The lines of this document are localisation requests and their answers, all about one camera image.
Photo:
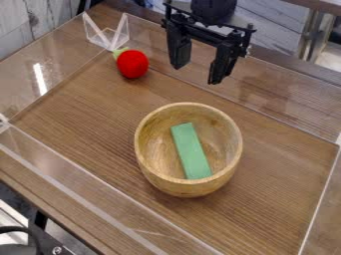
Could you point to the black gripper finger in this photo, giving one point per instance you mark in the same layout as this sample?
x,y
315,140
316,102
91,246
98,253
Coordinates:
x,y
224,62
180,45

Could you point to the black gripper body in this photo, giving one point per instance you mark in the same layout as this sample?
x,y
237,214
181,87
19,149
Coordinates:
x,y
210,16

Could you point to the brown wooden bowl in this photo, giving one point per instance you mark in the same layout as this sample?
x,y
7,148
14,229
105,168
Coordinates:
x,y
158,159

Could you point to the green rectangular stick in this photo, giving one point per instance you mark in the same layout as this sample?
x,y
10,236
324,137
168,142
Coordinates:
x,y
190,152

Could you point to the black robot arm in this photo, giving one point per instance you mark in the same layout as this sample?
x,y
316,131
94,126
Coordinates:
x,y
196,34

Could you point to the red felt strawberry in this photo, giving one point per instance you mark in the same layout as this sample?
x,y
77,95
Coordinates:
x,y
133,62

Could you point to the clear acrylic front barrier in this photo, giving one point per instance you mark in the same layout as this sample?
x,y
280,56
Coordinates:
x,y
106,217

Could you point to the black table leg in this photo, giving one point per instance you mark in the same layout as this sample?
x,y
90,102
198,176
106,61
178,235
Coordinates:
x,y
40,220

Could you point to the clear acrylic corner bracket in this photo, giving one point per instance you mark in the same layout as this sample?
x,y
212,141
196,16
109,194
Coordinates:
x,y
111,39

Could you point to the metal frame in background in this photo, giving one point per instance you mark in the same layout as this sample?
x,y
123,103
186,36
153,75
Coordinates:
x,y
316,33

